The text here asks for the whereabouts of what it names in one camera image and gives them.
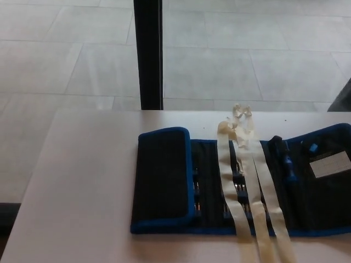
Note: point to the black blue-trimmed toolkit pouch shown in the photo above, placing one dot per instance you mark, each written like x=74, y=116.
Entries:
x=161, y=175

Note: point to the small blue plastic piece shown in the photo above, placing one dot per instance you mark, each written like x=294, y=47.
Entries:
x=313, y=147

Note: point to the white label card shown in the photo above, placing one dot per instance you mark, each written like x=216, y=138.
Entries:
x=330, y=165

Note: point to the dark object on floor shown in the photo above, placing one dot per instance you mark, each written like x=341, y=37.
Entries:
x=342, y=98

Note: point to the black vertical window post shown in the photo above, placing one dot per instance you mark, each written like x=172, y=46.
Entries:
x=149, y=54

